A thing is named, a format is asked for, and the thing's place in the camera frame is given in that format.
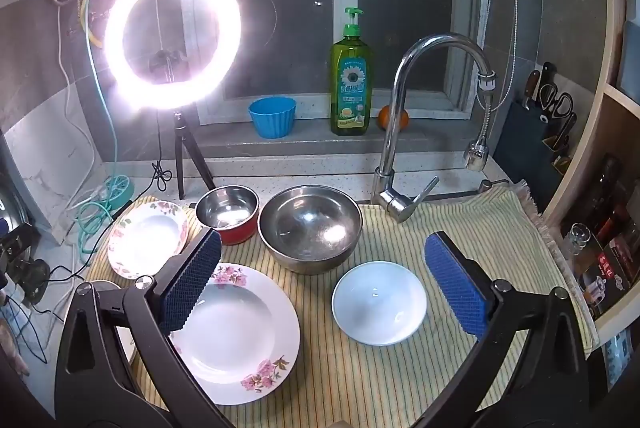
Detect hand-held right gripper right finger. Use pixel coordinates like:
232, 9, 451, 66
424, 230, 591, 428

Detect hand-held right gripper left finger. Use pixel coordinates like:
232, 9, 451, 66
55, 228, 223, 428

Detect small floral plate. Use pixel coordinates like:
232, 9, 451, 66
106, 201, 190, 280

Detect large steel bowl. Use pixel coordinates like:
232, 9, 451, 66
257, 185, 364, 276

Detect large floral plate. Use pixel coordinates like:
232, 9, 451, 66
167, 263, 302, 406

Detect red steel bowl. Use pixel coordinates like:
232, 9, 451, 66
195, 186, 261, 246

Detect white ceramic bowl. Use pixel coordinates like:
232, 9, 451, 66
332, 261, 429, 347

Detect black tripod stand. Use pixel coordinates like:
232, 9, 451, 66
150, 50, 216, 200

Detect clear drinking glass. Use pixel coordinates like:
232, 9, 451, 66
565, 223, 593, 259

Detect yellow striped cloth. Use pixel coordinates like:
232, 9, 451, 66
85, 185, 601, 428

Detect red and black box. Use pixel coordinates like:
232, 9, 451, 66
575, 235, 636, 314

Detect dark knife block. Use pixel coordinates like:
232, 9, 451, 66
492, 100, 576, 204

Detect dark glass bottle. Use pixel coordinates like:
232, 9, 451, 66
585, 153, 621, 229

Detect orange fruit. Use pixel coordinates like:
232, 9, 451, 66
377, 105, 410, 130

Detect blue plastic cup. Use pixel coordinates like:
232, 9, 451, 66
248, 96, 297, 139

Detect chrome faucet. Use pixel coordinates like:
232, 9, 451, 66
371, 33, 497, 224

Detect wooden shelf unit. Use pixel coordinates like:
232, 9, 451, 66
542, 0, 640, 354

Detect black scissors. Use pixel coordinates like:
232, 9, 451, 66
540, 83, 576, 121

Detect green dish soap bottle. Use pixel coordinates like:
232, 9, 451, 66
329, 7, 375, 136

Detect blue grey container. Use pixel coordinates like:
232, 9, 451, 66
617, 20, 640, 104

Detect teal cable reel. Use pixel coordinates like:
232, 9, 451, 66
102, 175, 133, 209

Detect black ring light cable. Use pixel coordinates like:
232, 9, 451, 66
150, 108, 173, 196

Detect teal cable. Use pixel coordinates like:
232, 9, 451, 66
75, 58, 131, 254

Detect chrome sprayer hose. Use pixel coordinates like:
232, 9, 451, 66
462, 0, 518, 172

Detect brown handled knife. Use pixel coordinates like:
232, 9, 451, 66
522, 70, 541, 109

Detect black handled knife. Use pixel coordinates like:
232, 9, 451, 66
537, 62, 557, 104

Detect white cable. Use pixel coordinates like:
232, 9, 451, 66
50, 3, 96, 209

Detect yellow hose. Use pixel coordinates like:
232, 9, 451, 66
82, 0, 103, 49

